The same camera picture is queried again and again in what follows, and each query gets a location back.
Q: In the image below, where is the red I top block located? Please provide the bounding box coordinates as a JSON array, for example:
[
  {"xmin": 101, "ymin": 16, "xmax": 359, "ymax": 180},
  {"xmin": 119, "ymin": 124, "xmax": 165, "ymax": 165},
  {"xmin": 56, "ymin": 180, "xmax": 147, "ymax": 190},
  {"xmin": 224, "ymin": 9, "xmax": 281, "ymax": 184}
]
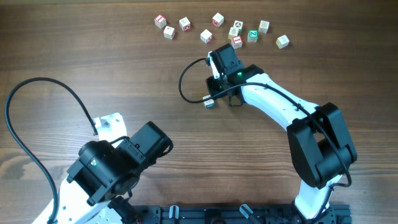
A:
[{"xmin": 154, "ymin": 14, "xmax": 167, "ymax": 29}]

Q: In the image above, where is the yellow edge far block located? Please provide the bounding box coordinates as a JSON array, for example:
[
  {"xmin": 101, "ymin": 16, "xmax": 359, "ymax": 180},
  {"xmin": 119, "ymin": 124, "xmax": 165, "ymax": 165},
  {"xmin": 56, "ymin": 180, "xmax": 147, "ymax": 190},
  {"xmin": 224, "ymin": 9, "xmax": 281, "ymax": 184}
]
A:
[{"xmin": 258, "ymin": 20, "xmax": 270, "ymax": 34}]

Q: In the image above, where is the number 2 wooden block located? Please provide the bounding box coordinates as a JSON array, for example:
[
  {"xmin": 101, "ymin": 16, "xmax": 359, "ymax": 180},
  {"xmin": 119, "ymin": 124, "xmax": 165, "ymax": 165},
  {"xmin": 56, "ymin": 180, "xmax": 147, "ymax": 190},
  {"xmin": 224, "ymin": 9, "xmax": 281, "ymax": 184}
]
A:
[{"xmin": 164, "ymin": 26, "xmax": 175, "ymax": 40}]

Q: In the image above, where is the yellow C wooden block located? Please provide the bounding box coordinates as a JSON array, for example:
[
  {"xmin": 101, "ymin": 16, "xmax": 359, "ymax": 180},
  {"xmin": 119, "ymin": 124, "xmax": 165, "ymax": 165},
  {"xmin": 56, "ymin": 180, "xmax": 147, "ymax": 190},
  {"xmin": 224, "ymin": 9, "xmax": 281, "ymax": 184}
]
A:
[{"xmin": 275, "ymin": 35, "xmax": 290, "ymax": 49}]

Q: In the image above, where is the blue side wooden block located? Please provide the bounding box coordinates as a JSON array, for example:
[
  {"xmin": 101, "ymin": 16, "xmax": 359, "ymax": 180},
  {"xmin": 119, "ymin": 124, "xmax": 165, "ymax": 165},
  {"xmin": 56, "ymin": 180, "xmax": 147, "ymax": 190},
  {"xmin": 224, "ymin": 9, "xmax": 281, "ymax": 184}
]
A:
[{"xmin": 203, "ymin": 95, "xmax": 215, "ymax": 109}]

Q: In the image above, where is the green Z top block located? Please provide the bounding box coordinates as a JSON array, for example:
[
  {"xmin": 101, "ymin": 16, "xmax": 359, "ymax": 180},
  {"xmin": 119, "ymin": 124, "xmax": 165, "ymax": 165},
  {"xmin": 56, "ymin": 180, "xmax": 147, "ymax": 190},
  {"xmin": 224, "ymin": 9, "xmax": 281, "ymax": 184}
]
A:
[{"xmin": 248, "ymin": 30, "xmax": 259, "ymax": 42}]

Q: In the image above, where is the red O side block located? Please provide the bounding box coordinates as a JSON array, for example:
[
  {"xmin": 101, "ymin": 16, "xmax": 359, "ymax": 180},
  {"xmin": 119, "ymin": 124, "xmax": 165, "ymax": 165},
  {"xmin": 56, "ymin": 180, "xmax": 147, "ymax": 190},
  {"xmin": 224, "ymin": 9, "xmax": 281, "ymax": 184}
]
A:
[{"xmin": 179, "ymin": 17, "xmax": 192, "ymax": 32}]

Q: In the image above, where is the red M side block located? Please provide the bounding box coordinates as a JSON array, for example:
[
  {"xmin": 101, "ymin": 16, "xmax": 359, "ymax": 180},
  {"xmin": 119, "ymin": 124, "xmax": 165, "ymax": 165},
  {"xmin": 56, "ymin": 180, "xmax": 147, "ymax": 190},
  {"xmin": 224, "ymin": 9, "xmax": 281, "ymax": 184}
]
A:
[{"xmin": 212, "ymin": 12, "xmax": 224, "ymax": 27}]

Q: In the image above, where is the yellow side wooden block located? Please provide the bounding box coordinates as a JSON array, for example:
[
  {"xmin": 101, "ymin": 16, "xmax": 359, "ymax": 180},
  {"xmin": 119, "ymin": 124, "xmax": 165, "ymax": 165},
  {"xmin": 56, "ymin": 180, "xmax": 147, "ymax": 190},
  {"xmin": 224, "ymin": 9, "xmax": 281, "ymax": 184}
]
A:
[{"xmin": 228, "ymin": 27, "xmax": 240, "ymax": 40}]

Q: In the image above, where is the red I block middle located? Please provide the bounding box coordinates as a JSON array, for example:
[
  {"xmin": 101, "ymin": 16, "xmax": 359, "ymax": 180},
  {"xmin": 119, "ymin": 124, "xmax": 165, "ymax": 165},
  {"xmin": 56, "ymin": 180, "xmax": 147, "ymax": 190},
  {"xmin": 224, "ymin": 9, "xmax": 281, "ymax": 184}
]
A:
[{"xmin": 231, "ymin": 35, "xmax": 243, "ymax": 49}]

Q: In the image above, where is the black left camera cable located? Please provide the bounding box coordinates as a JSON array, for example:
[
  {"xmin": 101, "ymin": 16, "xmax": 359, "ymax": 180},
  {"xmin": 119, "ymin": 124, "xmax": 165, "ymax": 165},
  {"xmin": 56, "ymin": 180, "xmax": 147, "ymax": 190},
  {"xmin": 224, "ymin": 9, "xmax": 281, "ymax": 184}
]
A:
[{"xmin": 4, "ymin": 77, "xmax": 100, "ymax": 224}]

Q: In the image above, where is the black right camera cable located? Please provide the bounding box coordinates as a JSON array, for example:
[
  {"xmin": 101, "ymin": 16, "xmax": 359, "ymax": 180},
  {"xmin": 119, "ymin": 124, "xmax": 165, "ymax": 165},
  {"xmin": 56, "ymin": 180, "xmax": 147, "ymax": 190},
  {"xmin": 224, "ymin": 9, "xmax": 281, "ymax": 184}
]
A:
[{"xmin": 178, "ymin": 57, "xmax": 353, "ymax": 224}]

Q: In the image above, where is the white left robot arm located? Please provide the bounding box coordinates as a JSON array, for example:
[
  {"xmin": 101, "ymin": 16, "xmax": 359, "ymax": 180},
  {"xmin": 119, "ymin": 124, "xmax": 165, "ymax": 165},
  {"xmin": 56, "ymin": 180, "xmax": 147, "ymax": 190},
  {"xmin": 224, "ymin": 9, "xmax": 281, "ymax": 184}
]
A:
[{"xmin": 35, "ymin": 121, "xmax": 174, "ymax": 223}]

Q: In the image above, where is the panda top wooden block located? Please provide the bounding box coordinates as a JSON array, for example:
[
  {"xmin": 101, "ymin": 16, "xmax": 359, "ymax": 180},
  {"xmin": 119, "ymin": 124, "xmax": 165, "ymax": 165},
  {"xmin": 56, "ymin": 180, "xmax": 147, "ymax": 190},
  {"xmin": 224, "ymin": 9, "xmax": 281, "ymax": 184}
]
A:
[{"xmin": 233, "ymin": 21, "xmax": 243, "ymax": 34}]

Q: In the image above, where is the red U snail block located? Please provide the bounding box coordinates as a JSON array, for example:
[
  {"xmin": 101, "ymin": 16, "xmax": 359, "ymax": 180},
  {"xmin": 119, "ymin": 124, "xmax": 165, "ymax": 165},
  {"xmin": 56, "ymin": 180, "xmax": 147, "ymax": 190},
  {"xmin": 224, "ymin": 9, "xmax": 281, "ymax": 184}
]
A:
[{"xmin": 200, "ymin": 29, "xmax": 212, "ymax": 44}]

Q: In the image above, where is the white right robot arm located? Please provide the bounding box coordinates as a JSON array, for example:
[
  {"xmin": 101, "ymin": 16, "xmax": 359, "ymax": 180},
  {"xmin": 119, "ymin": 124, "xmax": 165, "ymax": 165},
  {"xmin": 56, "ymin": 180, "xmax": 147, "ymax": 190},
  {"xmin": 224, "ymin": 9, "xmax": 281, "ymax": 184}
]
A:
[{"xmin": 205, "ymin": 44, "xmax": 358, "ymax": 222}]

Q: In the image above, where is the red i block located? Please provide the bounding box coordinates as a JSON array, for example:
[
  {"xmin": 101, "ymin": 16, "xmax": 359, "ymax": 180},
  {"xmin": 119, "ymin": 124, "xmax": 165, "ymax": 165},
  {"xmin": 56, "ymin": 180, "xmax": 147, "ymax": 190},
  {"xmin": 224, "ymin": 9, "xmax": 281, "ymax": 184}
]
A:
[
  {"xmin": 154, "ymin": 14, "xmax": 167, "ymax": 29},
  {"xmin": 231, "ymin": 35, "xmax": 243, "ymax": 49}
]

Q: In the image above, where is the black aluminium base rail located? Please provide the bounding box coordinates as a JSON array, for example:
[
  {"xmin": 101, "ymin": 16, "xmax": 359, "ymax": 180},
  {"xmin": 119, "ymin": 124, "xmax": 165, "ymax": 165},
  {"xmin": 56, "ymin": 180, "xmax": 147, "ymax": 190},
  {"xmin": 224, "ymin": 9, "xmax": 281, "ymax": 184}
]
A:
[{"xmin": 105, "ymin": 203, "xmax": 352, "ymax": 224}]

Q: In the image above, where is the black camera cable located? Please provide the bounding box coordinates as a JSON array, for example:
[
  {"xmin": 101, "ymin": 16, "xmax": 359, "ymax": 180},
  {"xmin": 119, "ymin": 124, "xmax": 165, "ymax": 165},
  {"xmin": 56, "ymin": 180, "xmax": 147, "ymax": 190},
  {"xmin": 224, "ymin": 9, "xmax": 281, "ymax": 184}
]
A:
[
  {"xmin": 178, "ymin": 57, "xmax": 353, "ymax": 224},
  {"xmin": 4, "ymin": 77, "xmax": 100, "ymax": 224}
]

